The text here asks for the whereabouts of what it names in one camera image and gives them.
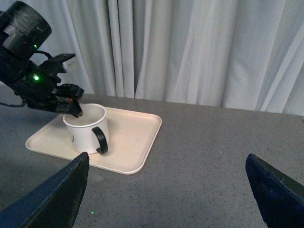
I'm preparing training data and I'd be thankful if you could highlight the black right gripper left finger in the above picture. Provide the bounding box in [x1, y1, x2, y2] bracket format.
[0, 152, 89, 228]

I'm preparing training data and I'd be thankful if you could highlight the beige rectangular plastic tray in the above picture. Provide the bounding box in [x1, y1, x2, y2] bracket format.
[25, 107, 162, 175]

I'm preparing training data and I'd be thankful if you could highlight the white pleated curtain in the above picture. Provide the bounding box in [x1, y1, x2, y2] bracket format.
[30, 0, 304, 115]

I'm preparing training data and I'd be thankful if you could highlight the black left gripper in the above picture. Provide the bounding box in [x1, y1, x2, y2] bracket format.
[10, 54, 84, 118]

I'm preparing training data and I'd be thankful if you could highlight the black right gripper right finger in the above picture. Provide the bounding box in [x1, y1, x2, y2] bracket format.
[245, 154, 304, 228]

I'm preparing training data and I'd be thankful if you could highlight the white smiley mug black handle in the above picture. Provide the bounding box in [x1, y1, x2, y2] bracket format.
[63, 104, 110, 154]

